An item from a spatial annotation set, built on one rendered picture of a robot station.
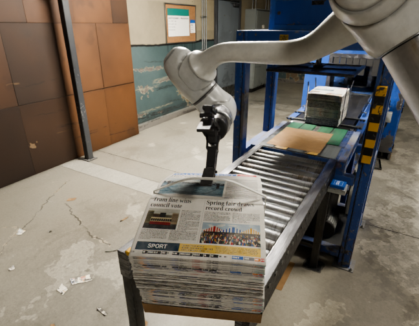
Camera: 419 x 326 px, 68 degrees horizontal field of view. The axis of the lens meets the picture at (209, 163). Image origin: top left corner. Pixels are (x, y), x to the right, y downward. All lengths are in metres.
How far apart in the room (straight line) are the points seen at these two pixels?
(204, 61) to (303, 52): 0.28
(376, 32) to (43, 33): 3.71
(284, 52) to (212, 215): 0.44
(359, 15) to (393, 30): 0.06
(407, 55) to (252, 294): 0.53
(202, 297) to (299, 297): 1.51
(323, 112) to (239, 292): 2.27
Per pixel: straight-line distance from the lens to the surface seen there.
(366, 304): 2.33
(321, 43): 0.82
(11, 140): 3.91
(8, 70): 3.84
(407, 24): 0.58
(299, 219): 1.45
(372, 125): 2.01
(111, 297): 2.24
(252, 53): 0.88
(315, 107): 2.84
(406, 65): 0.60
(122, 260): 1.29
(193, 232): 0.70
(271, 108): 2.82
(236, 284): 0.71
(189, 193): 0.81
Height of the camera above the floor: 1.58
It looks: 24 degrees down
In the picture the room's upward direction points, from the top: straight up
